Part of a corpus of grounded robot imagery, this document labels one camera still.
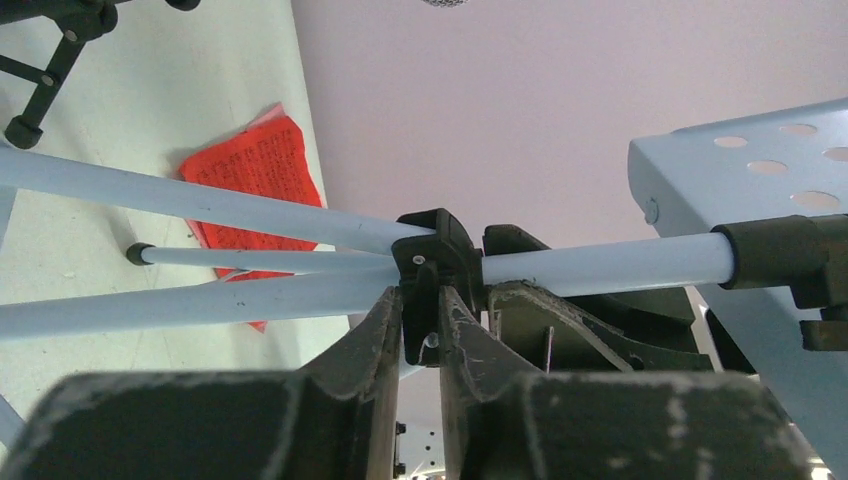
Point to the red sheet music page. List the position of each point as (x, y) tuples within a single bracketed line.
[(267, 158)]

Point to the light blue music stand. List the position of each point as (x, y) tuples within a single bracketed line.
[(686, 182)]

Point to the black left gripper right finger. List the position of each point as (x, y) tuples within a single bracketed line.
[(505, 419)]

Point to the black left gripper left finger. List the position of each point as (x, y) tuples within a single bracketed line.
[(333, 418)]

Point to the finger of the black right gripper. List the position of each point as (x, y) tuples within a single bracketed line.
[(631, 331)]

